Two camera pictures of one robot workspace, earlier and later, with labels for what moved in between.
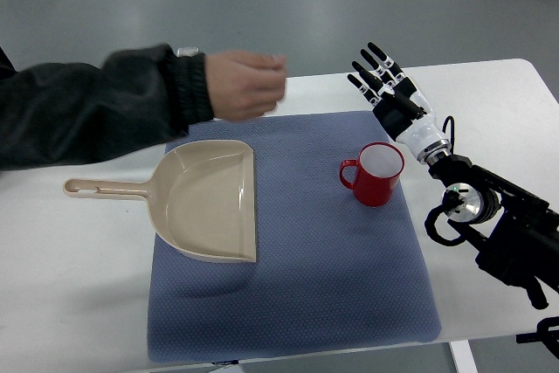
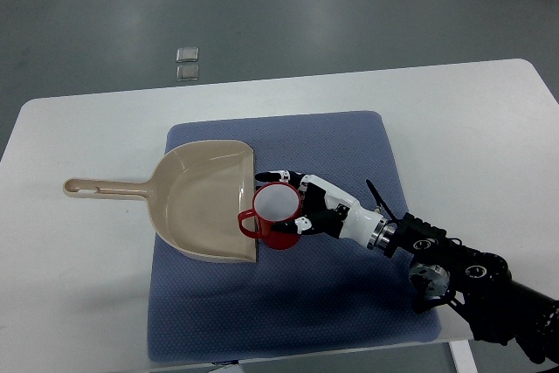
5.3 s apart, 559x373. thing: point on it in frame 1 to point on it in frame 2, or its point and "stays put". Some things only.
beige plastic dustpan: (201, 196) stays put
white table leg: (463, 356) stays put
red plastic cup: (380, 165) to (273, 202)
